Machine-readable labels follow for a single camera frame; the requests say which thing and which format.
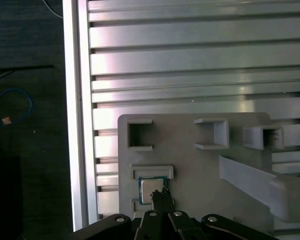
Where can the silver CPU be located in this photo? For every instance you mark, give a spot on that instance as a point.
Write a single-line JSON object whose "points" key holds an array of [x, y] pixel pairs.
{"points": [[147, 190]]}

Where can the grey plastic parts rack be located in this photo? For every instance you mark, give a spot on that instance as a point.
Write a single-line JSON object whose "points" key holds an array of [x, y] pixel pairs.
{"points": [[190, 175]]}

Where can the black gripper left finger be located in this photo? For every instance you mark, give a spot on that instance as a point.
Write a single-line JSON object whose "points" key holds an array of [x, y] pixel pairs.
{"points": [[153, 225]]}

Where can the small tan tag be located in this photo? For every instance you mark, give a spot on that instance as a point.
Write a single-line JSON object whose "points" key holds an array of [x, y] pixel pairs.
{"points": [[6, 121]]}

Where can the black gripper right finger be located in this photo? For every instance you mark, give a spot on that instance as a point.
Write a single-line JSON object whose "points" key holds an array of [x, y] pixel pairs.
{"points": [[176, 225]]}

